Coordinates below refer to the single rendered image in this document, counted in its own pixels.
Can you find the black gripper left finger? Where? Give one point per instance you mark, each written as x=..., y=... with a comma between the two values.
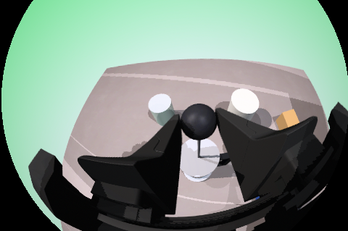
x=154, y=168

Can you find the orange box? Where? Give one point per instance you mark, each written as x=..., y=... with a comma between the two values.
x=287, y=119

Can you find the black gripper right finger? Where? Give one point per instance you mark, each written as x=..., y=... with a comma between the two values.
x=254, y=150

